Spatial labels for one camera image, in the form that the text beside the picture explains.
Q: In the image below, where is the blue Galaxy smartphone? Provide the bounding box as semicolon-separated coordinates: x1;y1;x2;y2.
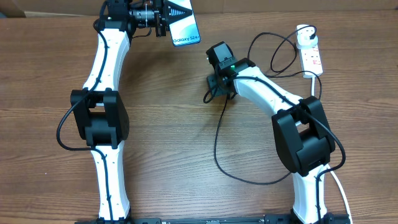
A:
168;0;201;46

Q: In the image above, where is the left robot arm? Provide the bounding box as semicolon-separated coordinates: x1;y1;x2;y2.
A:
70;1;200;223

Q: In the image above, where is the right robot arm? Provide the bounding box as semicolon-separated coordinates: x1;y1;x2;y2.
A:
206;42;335;223

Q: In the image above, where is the white charger plug adapter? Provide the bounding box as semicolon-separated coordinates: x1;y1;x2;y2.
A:
296;24;318;50

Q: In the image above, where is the white power strip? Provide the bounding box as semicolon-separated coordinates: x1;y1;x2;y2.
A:
298;44;323;78

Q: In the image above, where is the brown cardboard backdrop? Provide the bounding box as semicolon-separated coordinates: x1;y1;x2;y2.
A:
1;0;397;17

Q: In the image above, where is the white power strip cord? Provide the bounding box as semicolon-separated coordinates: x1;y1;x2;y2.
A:
310;76;354;224

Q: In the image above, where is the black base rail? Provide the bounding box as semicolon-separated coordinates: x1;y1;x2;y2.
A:
75;213;351;224

